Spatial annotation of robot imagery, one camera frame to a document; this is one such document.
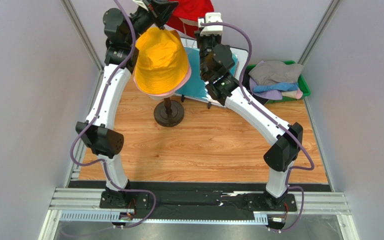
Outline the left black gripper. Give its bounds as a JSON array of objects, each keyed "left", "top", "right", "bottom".
[{"left": 123, "top": 0, "right": 177, "bottom": 46}]

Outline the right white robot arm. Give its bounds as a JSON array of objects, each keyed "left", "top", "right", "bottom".
[{"left": 194, "top": 30, "right": 303, "bottom": 209}]

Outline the red hat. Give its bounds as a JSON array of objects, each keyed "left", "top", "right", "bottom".
[{"left": 166, "top": 0, "right": 214, "bottom": 38}]

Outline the cream mannequin head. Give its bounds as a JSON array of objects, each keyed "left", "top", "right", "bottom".
[{"left": 148, "top": 93, "right": 175, "bottom": 101}]

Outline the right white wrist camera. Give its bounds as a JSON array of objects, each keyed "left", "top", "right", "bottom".
[{"left": 197, "top": 12, "right": 223, "bottom": 36}]

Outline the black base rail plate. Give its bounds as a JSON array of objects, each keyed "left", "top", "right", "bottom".
[{"left": 67, "top": 180, "right": 331, "bottom": 221}]

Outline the dark round stand base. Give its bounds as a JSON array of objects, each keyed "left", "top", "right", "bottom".
[{"left": 153, "top": 97, "right": 185, "bottom": 128}]

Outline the aluminium frame rail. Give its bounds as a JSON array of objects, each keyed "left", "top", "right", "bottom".
[{"left": 38, "top": 187, "right": 360, "bottom": 240}]

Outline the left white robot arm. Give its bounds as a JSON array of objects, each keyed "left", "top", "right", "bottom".
[{"left": 74, "top": 0, "right": 179, "bottom": 209}]

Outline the pink beige hat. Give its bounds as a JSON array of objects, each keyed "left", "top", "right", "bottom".
[{"left": 281, "top": 88, "right": 303, "bottom": 100}]

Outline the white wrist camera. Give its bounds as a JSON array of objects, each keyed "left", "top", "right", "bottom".
[
  {"left": 197, "top": 12, "right": 223, "bottom": 36},
  {"left": 132, "top": 0, "right": 148, "bottom": 10}
]

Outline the white tablet board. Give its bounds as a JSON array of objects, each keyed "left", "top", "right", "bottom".
[{"left": 174, "top": 37, "right": 249, "bottom": 108}]

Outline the lavender hat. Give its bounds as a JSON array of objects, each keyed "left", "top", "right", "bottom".
[{"left": 249, "top": 78, "right": 283, "bottom": 101}]

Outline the yellow bucket hat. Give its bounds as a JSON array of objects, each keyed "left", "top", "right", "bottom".
[{"left": 134, "top": 26, "right": 190, "bottom": 95}]

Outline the pink bucket hat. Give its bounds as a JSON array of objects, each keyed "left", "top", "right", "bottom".
[{"left": 132, "top": 62, "right": 191, "bottom": 95}]

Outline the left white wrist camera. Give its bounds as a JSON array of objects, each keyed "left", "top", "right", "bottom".
[{"left": 132, "top": 0, "right": 148, "bottom": 10}]

